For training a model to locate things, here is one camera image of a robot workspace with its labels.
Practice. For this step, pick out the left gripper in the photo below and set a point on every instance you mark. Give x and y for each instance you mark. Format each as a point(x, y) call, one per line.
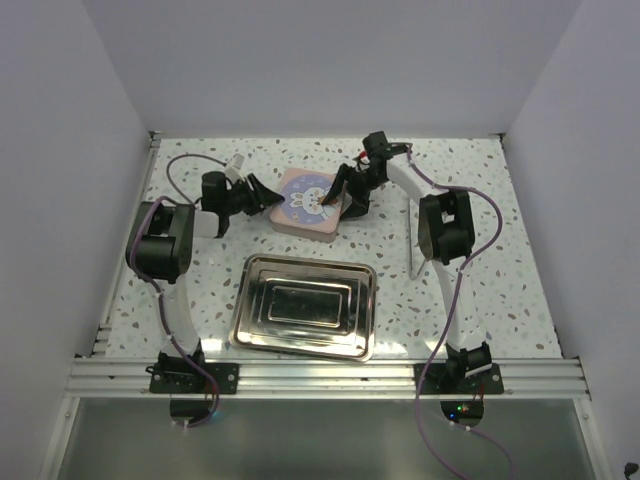
point(262, 199)

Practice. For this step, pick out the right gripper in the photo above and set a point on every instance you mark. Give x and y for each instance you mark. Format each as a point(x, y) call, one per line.
point(359, 204)

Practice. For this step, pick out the silver tin lid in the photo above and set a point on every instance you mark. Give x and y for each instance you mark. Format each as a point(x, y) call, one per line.
point(303, 192)

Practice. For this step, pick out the cookie tin with paper cups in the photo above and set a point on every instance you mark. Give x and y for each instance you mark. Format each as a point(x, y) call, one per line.
point(325, 233)

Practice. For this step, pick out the metal tongs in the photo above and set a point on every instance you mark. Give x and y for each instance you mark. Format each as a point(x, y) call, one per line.
point(416, 260)

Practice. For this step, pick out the steel serving tray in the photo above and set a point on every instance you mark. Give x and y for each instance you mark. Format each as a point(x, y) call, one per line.
point(303, 306)

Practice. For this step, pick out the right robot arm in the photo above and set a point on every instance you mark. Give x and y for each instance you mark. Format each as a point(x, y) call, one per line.
point(446, 239)

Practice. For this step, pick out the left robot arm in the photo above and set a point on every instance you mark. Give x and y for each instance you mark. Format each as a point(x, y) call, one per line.
point(159, 251)

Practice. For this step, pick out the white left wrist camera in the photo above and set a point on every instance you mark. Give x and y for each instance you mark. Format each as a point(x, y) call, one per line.
point(233, 169)

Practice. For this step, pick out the left black mounting bracket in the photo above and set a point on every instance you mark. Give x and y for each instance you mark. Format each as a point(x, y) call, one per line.
point(188, 381)

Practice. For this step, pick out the black mounting bracket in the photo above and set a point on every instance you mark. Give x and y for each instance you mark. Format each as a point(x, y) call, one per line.
point(188, 381)
point(438, 381)

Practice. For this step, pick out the right black mounting bracket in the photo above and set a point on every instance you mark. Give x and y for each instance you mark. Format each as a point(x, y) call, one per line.
point(438, 381)

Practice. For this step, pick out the aluminium front rail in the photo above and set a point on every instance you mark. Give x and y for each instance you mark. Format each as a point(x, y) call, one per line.
point(539, 379)

